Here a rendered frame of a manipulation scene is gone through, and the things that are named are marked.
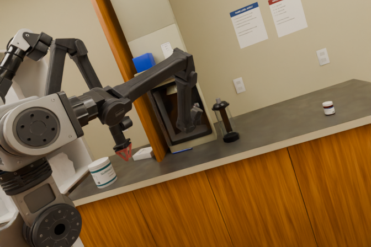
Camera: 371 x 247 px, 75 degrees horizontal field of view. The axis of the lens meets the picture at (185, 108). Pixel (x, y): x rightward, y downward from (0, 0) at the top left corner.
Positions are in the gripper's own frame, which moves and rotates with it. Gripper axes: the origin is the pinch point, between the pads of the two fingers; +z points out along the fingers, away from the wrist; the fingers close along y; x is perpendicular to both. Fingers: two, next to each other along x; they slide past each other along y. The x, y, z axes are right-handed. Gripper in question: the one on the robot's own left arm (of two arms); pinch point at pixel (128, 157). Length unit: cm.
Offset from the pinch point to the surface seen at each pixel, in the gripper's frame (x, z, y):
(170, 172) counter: -18.5, 16.3, 2.3
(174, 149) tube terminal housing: -16.3, 14.2, 32.1
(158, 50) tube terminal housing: -30, -49, 33
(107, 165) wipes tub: 21.2, 4.6, 12.1
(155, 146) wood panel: -8.0, 5.6, 23.2
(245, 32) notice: -88, -41, 76
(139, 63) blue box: -20, -46, 22
